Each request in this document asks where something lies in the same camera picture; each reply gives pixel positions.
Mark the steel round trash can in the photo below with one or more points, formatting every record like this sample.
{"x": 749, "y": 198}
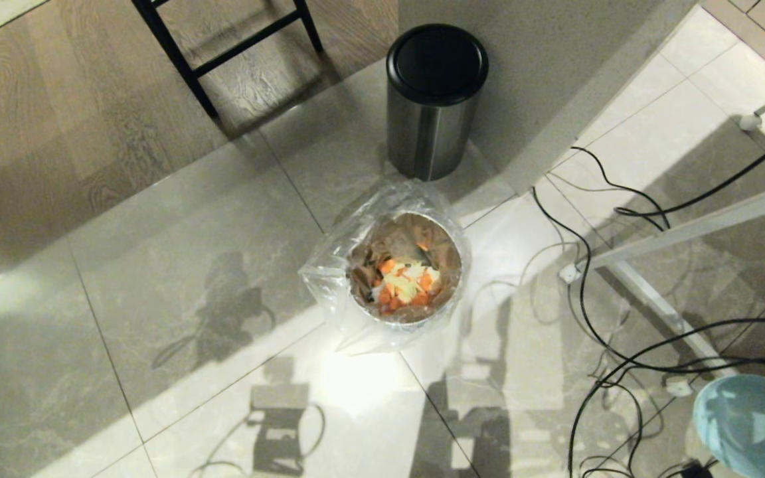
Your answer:
{"x": 430, "y": 133}

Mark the black metal chair frame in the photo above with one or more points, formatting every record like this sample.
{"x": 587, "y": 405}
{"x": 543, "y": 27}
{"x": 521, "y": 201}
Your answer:
{"x": 180, "y": 63}

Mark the black power adapter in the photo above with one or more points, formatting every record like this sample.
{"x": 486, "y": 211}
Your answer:
{"x": 696, "y": 471}

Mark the open bin with plastic bag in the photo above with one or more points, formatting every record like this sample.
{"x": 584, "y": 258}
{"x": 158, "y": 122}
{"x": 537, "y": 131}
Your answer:
{"x": 329, "y": 265}

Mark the small round waste bin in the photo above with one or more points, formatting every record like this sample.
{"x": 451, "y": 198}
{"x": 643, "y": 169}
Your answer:
{"x": 445, "y": 255}

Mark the white metal table frame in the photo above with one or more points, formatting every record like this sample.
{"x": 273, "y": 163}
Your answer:
{"x": 688, "y": 229}

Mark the white power adapter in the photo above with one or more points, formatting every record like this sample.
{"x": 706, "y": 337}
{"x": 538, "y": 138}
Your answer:
{"x": 679, "y": 386}

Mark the light blue dish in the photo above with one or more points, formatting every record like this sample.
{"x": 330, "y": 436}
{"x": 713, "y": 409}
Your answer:
{"x": 741, "y": 418}

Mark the black trash can lid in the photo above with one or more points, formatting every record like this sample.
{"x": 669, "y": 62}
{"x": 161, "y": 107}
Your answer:
{"x": 437, "y": 63}

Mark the white plug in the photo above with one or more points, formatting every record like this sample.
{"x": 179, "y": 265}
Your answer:
{"x": 569, "y": 273}

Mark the orange and white food scraps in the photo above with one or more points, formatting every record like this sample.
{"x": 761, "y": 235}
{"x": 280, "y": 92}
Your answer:
{"x": 406, "y": 282}

